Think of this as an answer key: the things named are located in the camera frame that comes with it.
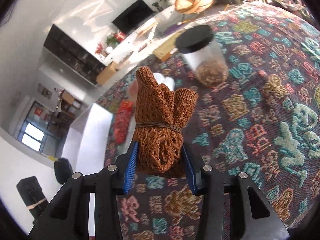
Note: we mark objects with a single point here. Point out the white low tv console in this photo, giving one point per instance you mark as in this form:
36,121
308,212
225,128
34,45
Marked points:
160,22

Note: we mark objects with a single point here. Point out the white cloth bundle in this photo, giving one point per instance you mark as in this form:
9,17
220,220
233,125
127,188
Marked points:
168,81

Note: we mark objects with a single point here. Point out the flat yellow board box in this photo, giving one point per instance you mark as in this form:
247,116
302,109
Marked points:
163,51

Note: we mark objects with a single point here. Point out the black flat television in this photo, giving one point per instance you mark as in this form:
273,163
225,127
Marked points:
132,17

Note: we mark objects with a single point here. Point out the red flower arrangement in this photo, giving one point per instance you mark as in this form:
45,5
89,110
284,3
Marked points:
100,50

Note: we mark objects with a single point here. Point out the brown cardboard box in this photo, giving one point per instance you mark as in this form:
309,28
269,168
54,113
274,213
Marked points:
107,73

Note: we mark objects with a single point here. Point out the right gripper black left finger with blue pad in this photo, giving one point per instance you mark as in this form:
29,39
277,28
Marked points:
67,214

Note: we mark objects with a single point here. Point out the red mesh gift bag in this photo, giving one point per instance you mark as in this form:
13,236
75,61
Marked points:
123,117

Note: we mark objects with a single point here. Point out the dark glass display cabinet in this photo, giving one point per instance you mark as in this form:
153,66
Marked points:
73,55

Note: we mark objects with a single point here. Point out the wooden side table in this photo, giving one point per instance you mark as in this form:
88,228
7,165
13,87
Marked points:
68,104

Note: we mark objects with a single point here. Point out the white cardboard storage box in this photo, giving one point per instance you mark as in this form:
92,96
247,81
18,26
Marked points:
86,140

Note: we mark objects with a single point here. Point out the clear jar black lid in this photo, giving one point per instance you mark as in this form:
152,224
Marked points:
203,55

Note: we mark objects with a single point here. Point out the colourful patterned woven rug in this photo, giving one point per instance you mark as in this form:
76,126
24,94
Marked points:
263,120

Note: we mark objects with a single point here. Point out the brown knitted cloth bundle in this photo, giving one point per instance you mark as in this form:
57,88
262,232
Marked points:
160,116

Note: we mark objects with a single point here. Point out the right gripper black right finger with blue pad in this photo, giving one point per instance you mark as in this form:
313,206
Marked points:
233,206

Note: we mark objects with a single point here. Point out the small dark potted plant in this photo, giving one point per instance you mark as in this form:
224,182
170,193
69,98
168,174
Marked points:
157,6

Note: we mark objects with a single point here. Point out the black knit beanie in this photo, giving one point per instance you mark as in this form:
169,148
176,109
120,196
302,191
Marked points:
63,170

